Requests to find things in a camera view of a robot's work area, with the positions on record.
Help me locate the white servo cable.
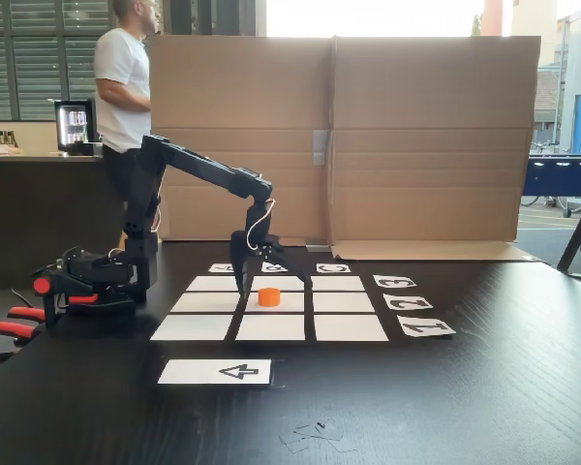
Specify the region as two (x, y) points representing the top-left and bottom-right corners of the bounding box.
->
(244, 197), (277, 254)

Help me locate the black power cable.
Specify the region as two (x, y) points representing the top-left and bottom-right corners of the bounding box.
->
(10, 264), (57, 311)

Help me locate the paper sheet number 3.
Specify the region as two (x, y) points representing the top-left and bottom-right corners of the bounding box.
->
(372, 274), (414, 291)

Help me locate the white arrow paper sheet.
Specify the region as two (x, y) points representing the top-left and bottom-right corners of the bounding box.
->
(157, 358), (273, 387)

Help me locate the grey tape strip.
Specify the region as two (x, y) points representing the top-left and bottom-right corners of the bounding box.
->
(312, 129), (329, 169)

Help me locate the person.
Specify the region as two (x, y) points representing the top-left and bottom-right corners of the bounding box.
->
(92, 0), (169, 243)

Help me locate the black mini fridge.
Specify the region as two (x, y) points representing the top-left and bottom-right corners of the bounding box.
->
(54, 99), (103, 157)

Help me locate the paper sheet number 2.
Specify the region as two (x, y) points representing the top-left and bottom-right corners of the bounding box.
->
(382, 293), (435, 311)

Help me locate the dark counter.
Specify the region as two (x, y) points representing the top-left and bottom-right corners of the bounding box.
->
(0, 154), (127, 291)

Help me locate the paper sheet number 1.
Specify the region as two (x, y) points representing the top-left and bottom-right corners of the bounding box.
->
(396, 314), (457, 339)

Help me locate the dark slanted stand leg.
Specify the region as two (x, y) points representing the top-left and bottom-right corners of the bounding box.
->
(556, 169), (581, 282)

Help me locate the white paper grid square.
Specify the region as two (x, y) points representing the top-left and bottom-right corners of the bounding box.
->
(250, 275), (305, 292)
(313, 314), (390, 342)
(186, 275), (247, 292)
(245, 292), (305, 313)
(235, 314), (305, 342)
(149, 314), (234, 342)
(312, 292), (377, 313)
(169, 292), (242, 313)
(311, 275), (366, 292)

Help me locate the black clamp with orange knob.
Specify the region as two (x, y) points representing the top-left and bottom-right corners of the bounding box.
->
(31, 273), (99, 328)

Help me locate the large brown cardboard screen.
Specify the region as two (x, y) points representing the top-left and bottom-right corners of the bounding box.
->
(146, 33), (542, 263)

